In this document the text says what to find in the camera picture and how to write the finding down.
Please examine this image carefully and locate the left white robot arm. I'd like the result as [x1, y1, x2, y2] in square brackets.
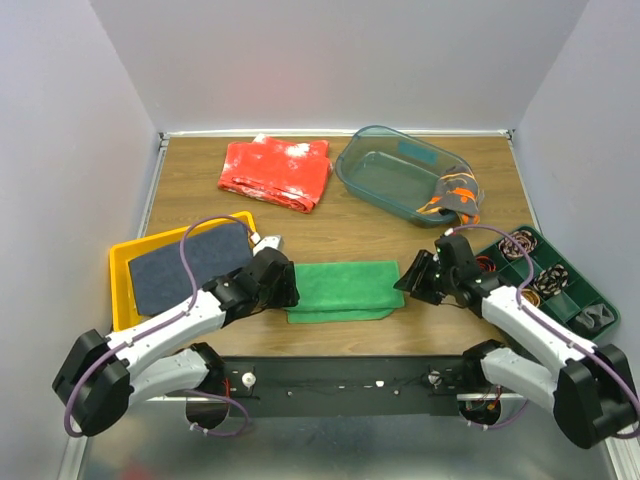
[52, 247, 299, 438]

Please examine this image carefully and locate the orange black rolled sock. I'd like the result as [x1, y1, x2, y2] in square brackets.
[476, 255, 497, 272]

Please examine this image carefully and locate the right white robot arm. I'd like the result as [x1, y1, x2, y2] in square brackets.
[394, 231, 639, 449]

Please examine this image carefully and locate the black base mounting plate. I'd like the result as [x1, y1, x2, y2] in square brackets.
[164, 344, 521, 419]

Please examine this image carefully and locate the green towel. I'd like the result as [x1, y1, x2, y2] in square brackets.
[287, 261, 405, 324]

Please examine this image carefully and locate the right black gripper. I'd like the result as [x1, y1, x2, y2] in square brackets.
[394, 247, 457, 305]

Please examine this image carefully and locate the green divided organizer box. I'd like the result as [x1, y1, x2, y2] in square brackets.
[476, 225, 620, 343]

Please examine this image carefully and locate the grey rolled sock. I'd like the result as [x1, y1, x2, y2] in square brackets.
[572, 303, 616, 334]

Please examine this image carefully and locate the yellow plastic tray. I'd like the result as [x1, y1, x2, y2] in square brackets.
[108, 209, 259, 333]

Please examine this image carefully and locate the grey orange towel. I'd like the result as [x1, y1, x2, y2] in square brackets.
[416, 165, 484, 225]

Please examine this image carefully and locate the teal plastic basket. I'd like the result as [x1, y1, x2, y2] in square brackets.
[335, 125, 471, 227]

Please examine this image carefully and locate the rolled patterned sock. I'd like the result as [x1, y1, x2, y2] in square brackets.
[498, 229, 538, 261]
[532, 264, 570, 299]

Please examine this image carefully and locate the yellow rolled sock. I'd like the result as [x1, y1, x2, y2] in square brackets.
[521, 288, 542, 307]

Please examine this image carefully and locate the red white folded towel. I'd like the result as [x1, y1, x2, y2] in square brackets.
[217, 134, 333, 214]

